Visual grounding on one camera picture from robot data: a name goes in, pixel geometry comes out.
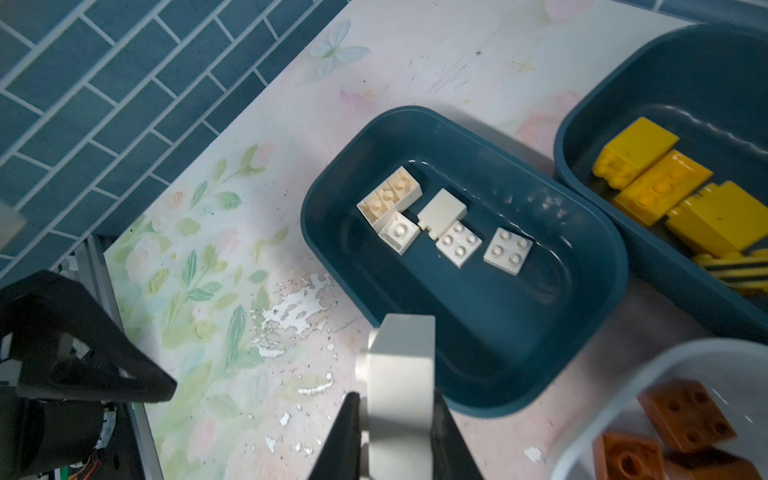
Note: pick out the brown hollow lego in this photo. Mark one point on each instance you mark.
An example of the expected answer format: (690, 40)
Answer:
(619, 456)

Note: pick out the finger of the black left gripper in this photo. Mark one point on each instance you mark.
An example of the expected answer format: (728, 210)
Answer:
(68, 348)

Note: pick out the small white lego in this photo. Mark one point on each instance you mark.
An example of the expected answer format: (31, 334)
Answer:
(458, 244)

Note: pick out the teal plastic bin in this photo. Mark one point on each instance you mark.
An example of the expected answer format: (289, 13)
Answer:
(501, 339)
(706, 84)

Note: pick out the white plastic bin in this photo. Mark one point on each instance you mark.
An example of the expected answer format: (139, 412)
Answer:
(734, 372)

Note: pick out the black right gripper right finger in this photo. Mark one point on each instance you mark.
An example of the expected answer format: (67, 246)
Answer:
(451, 456)

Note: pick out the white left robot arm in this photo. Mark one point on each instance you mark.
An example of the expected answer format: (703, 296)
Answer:
(38, 436)

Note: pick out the long white lego brick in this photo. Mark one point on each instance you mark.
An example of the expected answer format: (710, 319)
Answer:
(397, 369)

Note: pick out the near teal plastic bin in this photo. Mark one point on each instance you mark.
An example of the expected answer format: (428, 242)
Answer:
(501, 339)

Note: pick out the yellow hollow lego brick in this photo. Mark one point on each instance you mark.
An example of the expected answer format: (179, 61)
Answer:
(719, 220)

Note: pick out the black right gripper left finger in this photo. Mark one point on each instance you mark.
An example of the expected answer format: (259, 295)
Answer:
(339, 458)

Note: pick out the long yellow lego brick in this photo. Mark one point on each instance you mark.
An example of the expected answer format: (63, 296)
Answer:
(662, 187)

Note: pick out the far teal plastic bin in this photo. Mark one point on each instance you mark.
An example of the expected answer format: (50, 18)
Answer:
(706, 84)

